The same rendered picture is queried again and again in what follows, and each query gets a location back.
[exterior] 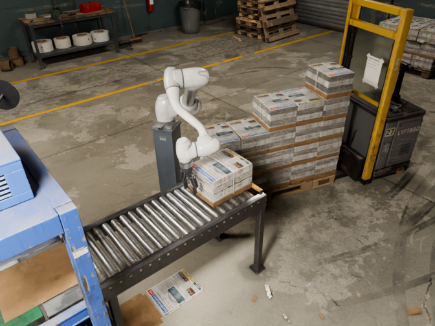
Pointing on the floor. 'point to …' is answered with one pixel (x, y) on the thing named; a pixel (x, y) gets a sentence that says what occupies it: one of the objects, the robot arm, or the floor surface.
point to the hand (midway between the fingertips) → (189, 188)
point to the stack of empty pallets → (253, 17)
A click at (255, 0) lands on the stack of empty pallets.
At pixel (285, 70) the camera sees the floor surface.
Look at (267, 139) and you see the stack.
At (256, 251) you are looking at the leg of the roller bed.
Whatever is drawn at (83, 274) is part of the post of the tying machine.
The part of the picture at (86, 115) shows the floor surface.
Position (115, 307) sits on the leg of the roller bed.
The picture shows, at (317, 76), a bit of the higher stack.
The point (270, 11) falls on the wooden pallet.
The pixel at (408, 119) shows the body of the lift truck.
